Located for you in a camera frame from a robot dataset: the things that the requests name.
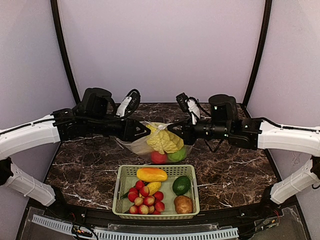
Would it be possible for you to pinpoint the black right corner frame post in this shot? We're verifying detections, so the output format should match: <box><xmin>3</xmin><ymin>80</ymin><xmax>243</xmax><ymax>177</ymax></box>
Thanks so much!
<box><xmin>242</xmin><ymin>0</ymin><xmax>273</xmax><ymax>108</ymax></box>

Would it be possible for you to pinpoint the white slotted cable duct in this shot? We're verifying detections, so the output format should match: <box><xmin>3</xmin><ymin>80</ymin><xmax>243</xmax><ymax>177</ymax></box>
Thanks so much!
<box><xmin>31</xmin><ymin>214</ymin><xmax>239</xmax><ymax>240</ymax></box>

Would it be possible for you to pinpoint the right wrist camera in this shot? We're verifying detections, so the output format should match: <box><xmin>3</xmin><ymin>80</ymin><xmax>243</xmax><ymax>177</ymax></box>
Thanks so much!
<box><xmin>176</xmin><ymin>92</ymin><xmax>201</xmax><ymax>125</ymax></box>

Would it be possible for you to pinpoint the brown toy potato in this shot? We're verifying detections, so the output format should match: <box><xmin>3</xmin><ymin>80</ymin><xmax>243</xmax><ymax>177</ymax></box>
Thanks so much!
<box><xmin>174</xmin><ymin>195</ymin><xmax>193</xmax><ymax>214</ymax></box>

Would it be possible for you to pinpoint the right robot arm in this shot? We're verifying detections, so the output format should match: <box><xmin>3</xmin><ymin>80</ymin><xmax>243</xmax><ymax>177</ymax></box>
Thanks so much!
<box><xmin>167</xmin><ymin>93</ymin><xmax>320</xmax><ymax>205</ymax></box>

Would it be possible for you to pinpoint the toy lychee fruit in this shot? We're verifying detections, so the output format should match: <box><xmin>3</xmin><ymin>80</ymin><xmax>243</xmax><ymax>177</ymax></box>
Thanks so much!
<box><xmin>134</xmin><ymin>197</ymin><xmax>144</xmax><ymax>207</ymax></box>
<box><xmin>129</xmin><ymin>205</ymin><xmax>139</xmax><ymax>215</ymax></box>
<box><xmin>138</xmin><ymin>204</ymin><xmax>149</xmax><ymax>215</ymax></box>
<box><xmin>143</xmin><ymin>195</ymin><xmax>155</xmax><ymax>207</ymax></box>

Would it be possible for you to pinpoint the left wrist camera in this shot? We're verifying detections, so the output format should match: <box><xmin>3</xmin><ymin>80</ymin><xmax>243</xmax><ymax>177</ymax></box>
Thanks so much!
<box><xmin>116</xmin><ymin>89</ymin><xmax>141</xmax><ymax>118</ymax></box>

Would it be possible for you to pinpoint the small yellow toy corn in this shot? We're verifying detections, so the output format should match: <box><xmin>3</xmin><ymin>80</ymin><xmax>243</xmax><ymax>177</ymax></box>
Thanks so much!
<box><xmin>147</xmin><ymin>182</ymin><xmax>162</xmax><ymax>196</ymax></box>

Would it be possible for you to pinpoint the black left corner frame post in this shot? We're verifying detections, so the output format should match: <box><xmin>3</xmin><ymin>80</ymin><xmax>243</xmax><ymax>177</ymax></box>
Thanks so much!
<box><xmin>50</xmin><ymin>0</ymin><xmax>81</xmax><ymax>104</ymax></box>

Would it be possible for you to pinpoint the orange yellow toy mango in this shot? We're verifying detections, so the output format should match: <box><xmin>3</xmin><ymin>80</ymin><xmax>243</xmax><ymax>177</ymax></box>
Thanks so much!
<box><xmin>136</xmin><ymin>167</ymin><xmax>168</xmax><ymax>183</ymax></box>

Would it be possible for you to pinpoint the toy napa cabbage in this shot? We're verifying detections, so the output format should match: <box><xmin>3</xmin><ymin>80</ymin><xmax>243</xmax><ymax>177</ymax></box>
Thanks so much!
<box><xmin>146</xmin><ymin>122</ymin><xmax>184</xmax><ymax>154</ymax></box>

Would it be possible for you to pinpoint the red toy pomegranate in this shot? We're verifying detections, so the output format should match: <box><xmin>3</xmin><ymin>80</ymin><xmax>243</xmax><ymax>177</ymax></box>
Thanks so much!
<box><xmin>150</xmin><ymin>151</ymin><xmax>168</xmax><ymax>165</ymax></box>

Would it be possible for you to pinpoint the green toy apple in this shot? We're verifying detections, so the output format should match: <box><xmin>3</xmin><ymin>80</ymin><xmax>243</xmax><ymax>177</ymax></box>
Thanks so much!
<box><xmin>167</xmin><ymin>147</ymin><xmax>187</xmax><ymax>162</ymax></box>

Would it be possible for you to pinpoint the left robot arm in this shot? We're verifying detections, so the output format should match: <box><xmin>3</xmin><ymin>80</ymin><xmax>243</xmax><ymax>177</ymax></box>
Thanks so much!
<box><xmin>0</xmin><ymin>87</ymin><xmax>151</xmax><ymax>207</ymax></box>

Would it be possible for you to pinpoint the clear dotted zip top bag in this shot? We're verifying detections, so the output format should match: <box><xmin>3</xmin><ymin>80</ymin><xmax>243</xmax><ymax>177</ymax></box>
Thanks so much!
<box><xmin>117</xmin><ymin>121</ymin><xmax>193</xmax><ymax>165</ymax></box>

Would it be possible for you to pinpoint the dark green toy avocado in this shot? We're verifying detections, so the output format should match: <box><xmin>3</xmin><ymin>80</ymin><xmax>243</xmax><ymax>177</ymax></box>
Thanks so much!
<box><xmin>172</xmin><ymin>175</ymin><xmax>191</xmax><ymax>196</ymax></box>

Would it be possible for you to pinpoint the black corner frame post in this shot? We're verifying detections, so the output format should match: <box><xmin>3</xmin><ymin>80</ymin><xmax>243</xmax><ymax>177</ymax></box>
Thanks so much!
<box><xmin>50</xmin><ymin>0</ymin><xmax>81</xmax><ymax>104</ymax></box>
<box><xmin>242</xmin><ymin>0</ymin><xmax>273</xmax><ymax>108</ymax></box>

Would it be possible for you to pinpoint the pale green plastic basket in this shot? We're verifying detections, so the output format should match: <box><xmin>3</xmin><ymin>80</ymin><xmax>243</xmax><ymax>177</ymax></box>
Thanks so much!
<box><xmin>111</xmin><ymin>164</ymin><xmax>201</xmax><ymax>220</ymax></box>

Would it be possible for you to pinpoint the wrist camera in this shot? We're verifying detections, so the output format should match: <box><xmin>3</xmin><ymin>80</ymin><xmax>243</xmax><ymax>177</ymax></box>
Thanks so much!
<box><xmin>176</xmin><ymin>92</ymin><xmax>201</xmax><ymax>125</ymax></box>
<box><xmin>116</xmin><ymin>89</ymin><xmax>141</xmax><ymax>118</ymax></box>

